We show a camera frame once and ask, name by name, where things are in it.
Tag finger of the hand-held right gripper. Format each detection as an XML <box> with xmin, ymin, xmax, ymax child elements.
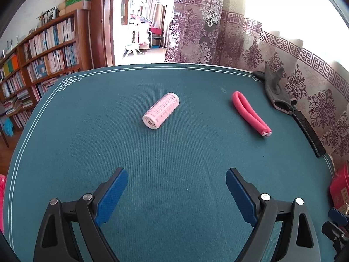
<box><xmin>322</xmin><ymin>221</ymin><xmax>349</xmax><ymax>252</ymax></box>
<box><xmin>328</xmin><ymin>208</ymin><xmax>349</xmax><ymax>223</ymax></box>

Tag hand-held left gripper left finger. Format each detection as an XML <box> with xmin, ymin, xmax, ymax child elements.
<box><xmin>33</xmin><ymin>167</ymin><xmax>129</xmax><ymax>262</ymax></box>

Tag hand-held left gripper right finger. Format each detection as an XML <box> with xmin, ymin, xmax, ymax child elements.
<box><xmin>226</xmin><ymin>168</ymin><xmax>322</xmax><ymax>262</ymax></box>

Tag red tin container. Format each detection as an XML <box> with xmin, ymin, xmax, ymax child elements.
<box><xmin>329</xmin><ymin>162</ymin><xmax>349</xmax><ymax>210</ymax></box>

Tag pink plastic hair roller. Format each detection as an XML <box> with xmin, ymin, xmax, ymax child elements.
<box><xmin>142</xmin><ymin>92</ymin><xmax>180</xmax><ymax>130</ymax></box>

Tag black phone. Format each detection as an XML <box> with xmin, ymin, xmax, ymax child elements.
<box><xmin>293</xmin><ymin>109</ymin><xmax>327</xmax><ymax>158</ymax></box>

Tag pink foam curler rod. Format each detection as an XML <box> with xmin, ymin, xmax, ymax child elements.
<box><xmin>232</xmin><ymin>91</ymin><xmax>273</xmax><ymax>138</ymax></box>

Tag pink cloth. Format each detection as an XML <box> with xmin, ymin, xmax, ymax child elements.
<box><xmin>0</xmin><ymin>174</ymin><xmax>7</xmax><ymax>232</ymax></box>

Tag white rack stand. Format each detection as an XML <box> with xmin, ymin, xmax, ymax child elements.
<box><xmin>124</xmin><ymin>19</ymin><xmax>145</xmax><ymax>58</ymax></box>

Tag wooden bookshelf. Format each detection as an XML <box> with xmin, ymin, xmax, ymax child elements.
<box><xmin>0</xmin><ymin>9</ymin><xmax>92</xmax><ymax>131</ymax></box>

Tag rows of books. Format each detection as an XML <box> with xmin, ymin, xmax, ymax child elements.
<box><xmin>0</xmin><ymin>18</ymin><xmax>81</xmax><ymax>127</ymax></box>

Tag chair with red cushion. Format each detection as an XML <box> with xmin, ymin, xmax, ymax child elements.
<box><xmin>149</xmin><ymin>26</ymin><xmax>165</xmax><ymax>50</ymax></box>

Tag patterned lace curtain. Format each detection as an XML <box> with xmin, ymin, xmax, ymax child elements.
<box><xmin>165</xmin><ymin>0</ymin><xmax>349</xmax><ymax>175</ymax></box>

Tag tan cardboard box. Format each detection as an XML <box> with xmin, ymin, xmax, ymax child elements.
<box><xmin>65</xmin><ymin>0</ymin><xmax>92</xmax><ymax>10</ymax></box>

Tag wooden door frame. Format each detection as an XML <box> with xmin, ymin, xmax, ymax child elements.
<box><xmin>89</xmin><ymin>0</ymin><xmax>116</xmax><ymax>69</ymax></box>

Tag picture frame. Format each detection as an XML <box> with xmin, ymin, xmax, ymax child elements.
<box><xmin>41</xmin><ymin>7</ymin><xmax>59</xmax><ymax>22</ymax></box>

